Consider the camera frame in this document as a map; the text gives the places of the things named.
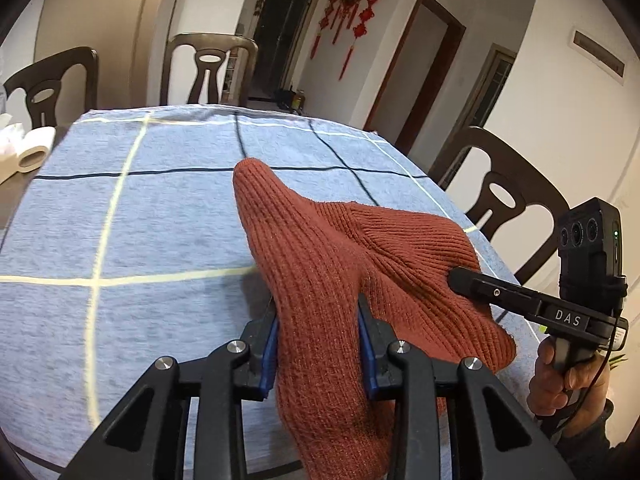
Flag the white tape roll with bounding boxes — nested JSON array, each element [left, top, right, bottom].
[[17, 126, 56, 174]]

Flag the dark chair far left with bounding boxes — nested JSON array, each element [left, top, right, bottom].
[[3, 47, 99, 128]]

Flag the blue checked table cloth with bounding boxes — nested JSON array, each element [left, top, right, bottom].
[[1, 105, 511, 479]]

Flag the beige refrigerator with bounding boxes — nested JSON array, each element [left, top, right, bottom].
[[35, 0, 176, 108]]

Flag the dark chair at far end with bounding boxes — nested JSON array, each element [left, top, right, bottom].
[[160, 32, 258, 106]]

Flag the white tissue box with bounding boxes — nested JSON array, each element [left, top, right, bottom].
[[0, 113, 25, 183]]

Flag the person's right hand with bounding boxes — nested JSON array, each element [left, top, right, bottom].
[[527, 337, 610, 425]]

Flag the red Chinese knot decoration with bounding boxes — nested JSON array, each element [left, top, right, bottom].
[[309, 0, 380, 80]]

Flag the black cable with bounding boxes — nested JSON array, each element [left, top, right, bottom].
[[544, 309, 626, 441]]

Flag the dark chair right side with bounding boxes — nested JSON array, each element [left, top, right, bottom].
[[427, 126, 570, 284]]

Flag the black tracking camera box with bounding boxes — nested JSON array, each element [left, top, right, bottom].
[[558, 197, 627, 318]]

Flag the rust red knit sweater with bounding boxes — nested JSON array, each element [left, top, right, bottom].
[[231, 157, 518, 480]]

